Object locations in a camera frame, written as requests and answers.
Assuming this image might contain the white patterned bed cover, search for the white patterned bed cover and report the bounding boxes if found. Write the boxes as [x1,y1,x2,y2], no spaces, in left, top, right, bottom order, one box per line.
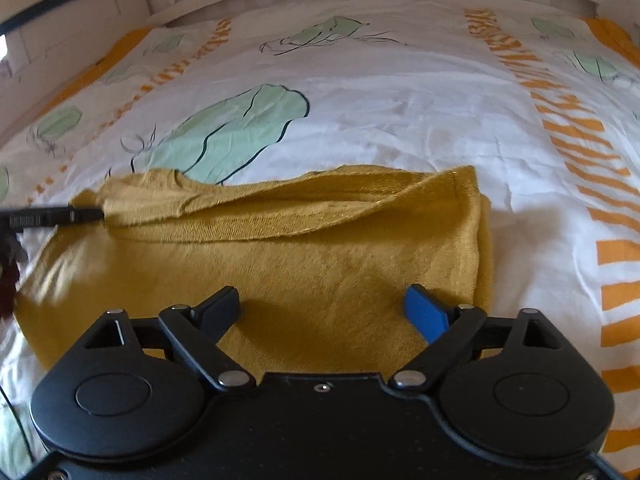
[1,0,639,479]

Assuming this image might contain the mustard yellow knit garment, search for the mustard yellow knit garment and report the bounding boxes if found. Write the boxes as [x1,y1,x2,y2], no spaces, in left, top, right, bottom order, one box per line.
[16,166,494,376]

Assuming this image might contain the red knit sleeve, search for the red knit sleeve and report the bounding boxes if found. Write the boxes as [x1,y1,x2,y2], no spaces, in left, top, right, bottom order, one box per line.
[0,233,27,318]

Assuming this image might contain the white shelf unit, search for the white shelf unit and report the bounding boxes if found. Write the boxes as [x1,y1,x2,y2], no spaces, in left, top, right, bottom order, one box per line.
[1,0,150,130]

